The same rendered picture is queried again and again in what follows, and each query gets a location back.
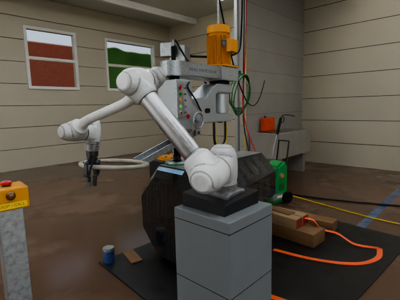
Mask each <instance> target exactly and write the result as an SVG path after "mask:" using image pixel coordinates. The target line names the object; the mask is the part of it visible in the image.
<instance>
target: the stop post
mask: <svg viewBox="0 0 400 300"><path fill-rule="evenodd" d="M8 192H14V193H15V194H16V197H15V199H13V200H12V201H9V200H7V199H6V194H7V193H8ZM29 206H30V199H29V188H28V186H27V185H25V184H24V183H22V182H20V181H18V182H12V184H11V185H6V186H1V185H0V259H1V268H2V278H3V284H4V294H5V300H33V295H32V284H31V278H30V267H29V256H28V250H27V239H26V229H25V222H24V211H23V208H24V207H29Z"/></svg>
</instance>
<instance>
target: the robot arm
mask: <svg viewBox="0 0 400 300"><path fill-rule="evenodd" d="M166 76H167V75H166V72H165V71H164V70H163V68H161V67H153V68H151V69H150V68H146V69H144V68H137V67H133V68H127V69H125V70H123V71H122V72H121V73H120V74H119V75H118V76H117V80H116V85H117V88H118V89H119V91H120V92H121V93H123V94H124V95H126V96H125V97H124V98H123V99H121V100H119V101H117V102H115V103H113V104H111V105H108V106H106V107H103V108H101V109H100V110H97V111H95V112H92V113H90V114H88V115H86V116H84V117H83V118H81V119H74V120H72V121H69V122H68V123H64V124H62V125H60V126H59V128H58V130H57V133H58V136H59V137H60V138H61V139H62V140H66V141H73V142H74V141H81V140H85V150H87V151H86V156H87V160H86V161H84V162H83V163H84V176H85V177H86V181H87V187H88V188H91V177H90V173H91V169H92V166H93V165H100V162H101V160H99V159H98V158H97V157H98V150H99V144H100V138H101V124H100V119H103V118H105V117H108V116H110V115H113V114H116V113H118V112H120V111H122V110H125V109H127V108H128V107H131V106H132V105H134V104H135V103H137V104H139V105H142V106H143V107H144V109H145V110H146V111H147V113H148V114H149V115H150V116H151V118H152V119H153V120H154V121H155V123H156V124H157V125H158V127H159V128H160V129H161V130H162V132H163V133H164V134H165V135H166V137H167V138H168V139H169V141H170V142H171V143H172V144H173V146H174V147H175V148H176V149H177V151H178V152H179V153H180V155H181V156H182V157H183V158H184V160H185V163H184V168H185V170H186V172H187V175H188V177H189V183H190V185H191V186H192V188H193V189H194V190H195V191H197V192H198V193H201V194H207V195H211V196H215V197H218V198H221V199H223V200H229V199H230V198H231V197H233V196H235V195H237V194H239V193H242V192H244V191H245V189H244V188H241V187H237V185H238V182H237V177H238V158H237V155H236V151H235V149H234V148H233V147H232V146H231V145H227V144H216V145H214V146H213V147H212V148H211V150H210V151H209V150H208V149H206V148H200V146H199V145H198V144H197V143H196V142H195V140H194V139H193V137H192V136H191V135H190V134H189V132H188V131H187V130H186V129H185V128H184V126H183V125H182V124H181V122H180V121H179V120H178V119H177V117H176V116H175V115H174V114H173V113H172V111H171V110H170V109H169V107H168V106H167V105H166V104H165V102H164V101H163V100H162V99H161V97H160V96H159V95H158V94H157V90H158V89H159V88H160V87H161V86H162V85H163V83H164V82H165V80H166V78H167V77H166ZM93 174H94V175H93V182H92V186H97V176H98V175H99V174H100V170H94V169H93Z"/></svg>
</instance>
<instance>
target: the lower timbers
mask: <svg viewBox="0 0 400 300"><path fill-rule="evenodd" d="M305 213H307V212H305ZM307 214H308V218H312V219H314V220H315V221H316V223H317V224H318V225H317V224H316V223H315V222H314V221H312V220H308V223H307V224H305V225H303V226H302V227H300V228H298V229H292V228H289V227H285V226H281V225H279V224H275V223H272V235H275V236H278V237H280V238H284V239H287V240H290V241H292V242H296V243H299V244H301V245H305V246H308V247H310V248H315V247H316V246H317V245H319V244H321V243H322V242H324V241H325V229H326V230H331V231H335V230H336V229H337V223H338V220H337V219H336V218H330V217H325V216H321V215H316V214H310V213H307ZM318 226H319V227H318Z"/></svg>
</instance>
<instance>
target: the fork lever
mask: <svg viewBox="0 0 400 300"><path fill-rule="evenodd" d="M187 131H188V132H189V134H190V135H191V136H192V137H194V136H196V134H195V130H194V131H192V132H191V131H189V130H187ZM174 148H175V147H174V146H173V144H172V143H171V142H170V141H169V140H168V139H167V140H165V141H164V142H162V143H160V144H158V145H157V146H155V147H153V148H151V149H149V150H147V151H145V152H143V153H141V154H140V155H138V156H136V157H134V158H133V159H134V160H142V161H147V162H149V163H150V162H151V161H153V160H155V159H156V158H158V157H160V156H162V155H163V154H165V153H167V152H168V151H170V150H172V149H174Z"/></svg>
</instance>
